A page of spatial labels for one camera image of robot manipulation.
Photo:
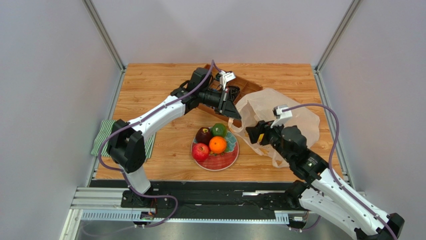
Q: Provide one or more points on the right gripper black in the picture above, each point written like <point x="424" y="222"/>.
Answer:
<point x="265" y="134"/>

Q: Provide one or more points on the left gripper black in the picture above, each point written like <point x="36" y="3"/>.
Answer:
<point x="226" y="106"/>

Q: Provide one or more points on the translucent beige plastic bag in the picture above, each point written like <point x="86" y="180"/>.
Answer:
<point x="258" y="106"/>

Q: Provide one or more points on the orange fruit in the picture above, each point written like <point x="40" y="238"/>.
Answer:
<point x="218" y="145"/>

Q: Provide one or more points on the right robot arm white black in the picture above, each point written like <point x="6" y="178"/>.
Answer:
<point x="321" y="190"/>

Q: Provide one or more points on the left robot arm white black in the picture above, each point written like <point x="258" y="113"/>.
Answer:
<point x="126" y="144"/>

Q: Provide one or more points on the green round fruit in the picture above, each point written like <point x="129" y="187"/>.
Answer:
<point x="219" y="130"/>

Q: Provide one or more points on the wooden compartment tray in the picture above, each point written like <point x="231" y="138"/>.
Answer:
<point x="241" y="88"/>

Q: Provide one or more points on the dark red apple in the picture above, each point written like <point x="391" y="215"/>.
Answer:
<point x="204" y="135"/>

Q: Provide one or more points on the red teal floral plate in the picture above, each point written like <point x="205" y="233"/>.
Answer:
<point x="219" y="162"/>

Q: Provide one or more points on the green striped cloth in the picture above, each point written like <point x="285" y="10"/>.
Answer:
<point x="106" y="129"/>

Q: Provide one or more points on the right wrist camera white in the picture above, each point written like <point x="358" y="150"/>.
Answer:
<point x="282" y="115"/>

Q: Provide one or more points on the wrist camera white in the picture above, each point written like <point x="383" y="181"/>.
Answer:
<point x="282" y="115"/>
<point x="225" y="77"/>

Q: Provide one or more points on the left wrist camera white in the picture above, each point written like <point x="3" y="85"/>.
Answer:
<point x="225" y="77"/>

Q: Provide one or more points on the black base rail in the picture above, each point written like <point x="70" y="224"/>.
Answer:
<point x="192" y="202"/>

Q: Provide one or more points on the right aluminium frame post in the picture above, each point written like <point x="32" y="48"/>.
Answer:
<point x="345" y="21"/>

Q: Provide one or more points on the aluminium frame post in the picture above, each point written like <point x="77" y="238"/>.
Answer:
<point x="345" y="21"/>
<point x="102" y="30"/>

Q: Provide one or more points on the left aluminium frame post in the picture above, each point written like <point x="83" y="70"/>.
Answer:
<point x="102" y="30"/>

